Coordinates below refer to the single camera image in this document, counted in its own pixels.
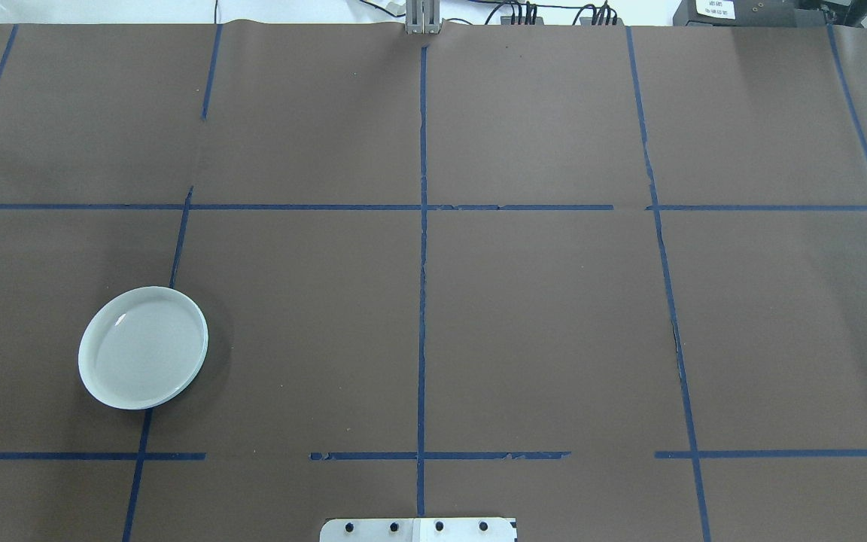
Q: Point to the white round plate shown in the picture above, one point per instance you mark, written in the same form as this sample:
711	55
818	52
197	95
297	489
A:
143	348

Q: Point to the black plug cluster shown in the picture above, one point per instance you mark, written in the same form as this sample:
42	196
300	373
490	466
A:
520	16
599	16

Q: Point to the black box with white label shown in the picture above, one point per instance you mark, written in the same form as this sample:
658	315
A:
734	11

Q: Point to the aluminium profile post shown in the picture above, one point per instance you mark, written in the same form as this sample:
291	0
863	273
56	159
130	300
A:
422	19

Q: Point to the white pillar with base plate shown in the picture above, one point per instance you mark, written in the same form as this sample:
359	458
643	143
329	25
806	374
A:
373	531

